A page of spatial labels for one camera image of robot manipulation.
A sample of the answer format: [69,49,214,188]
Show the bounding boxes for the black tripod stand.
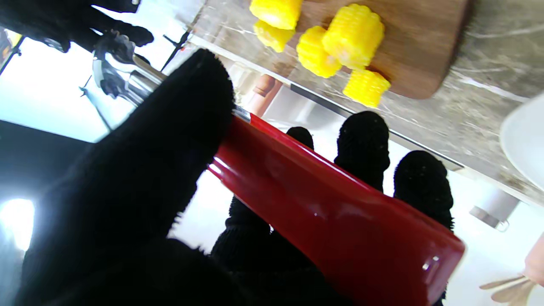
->
[163,29,193,72]

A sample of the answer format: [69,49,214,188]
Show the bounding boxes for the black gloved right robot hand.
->
[0,0,154,54]

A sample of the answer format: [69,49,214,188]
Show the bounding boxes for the red-handled steel tongs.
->
[91,32,466,306]

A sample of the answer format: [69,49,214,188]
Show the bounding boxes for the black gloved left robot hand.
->
[17,48,454,306]

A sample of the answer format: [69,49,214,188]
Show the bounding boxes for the yellow corn chunk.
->
[254,19,295,53]
[296,25,342,79]
[249,0,303,30]
[343,69,391,108]
[322,3,385,71]

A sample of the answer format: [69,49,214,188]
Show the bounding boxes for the printed kitchen scene backdrop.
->
[168,55,544,306]

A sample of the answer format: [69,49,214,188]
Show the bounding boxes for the brown wooden cutting board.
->
[293,0,472,100]

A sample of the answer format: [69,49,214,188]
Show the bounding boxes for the white round plate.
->
[499,93,544,192]

